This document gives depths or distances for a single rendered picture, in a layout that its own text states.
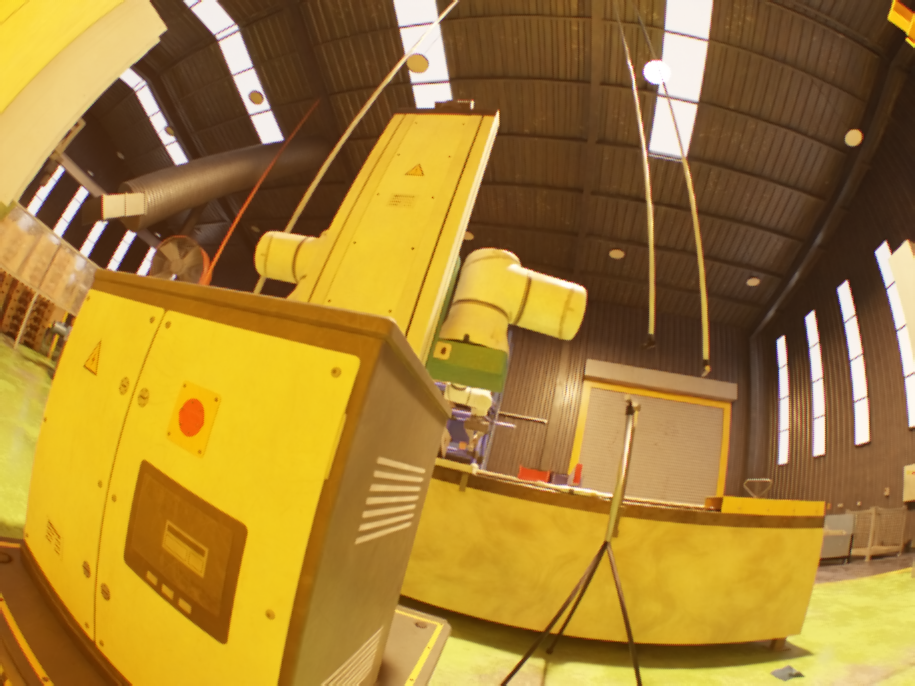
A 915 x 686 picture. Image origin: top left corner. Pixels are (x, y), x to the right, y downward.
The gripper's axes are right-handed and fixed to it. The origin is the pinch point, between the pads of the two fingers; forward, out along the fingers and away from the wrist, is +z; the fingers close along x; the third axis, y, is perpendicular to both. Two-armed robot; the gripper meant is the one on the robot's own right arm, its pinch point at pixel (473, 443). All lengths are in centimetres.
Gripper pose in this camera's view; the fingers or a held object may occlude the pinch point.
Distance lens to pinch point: 208.8
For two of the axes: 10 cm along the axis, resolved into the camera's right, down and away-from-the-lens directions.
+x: -9.5, -1.6, 2.6
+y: 2.7, -0.4, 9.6
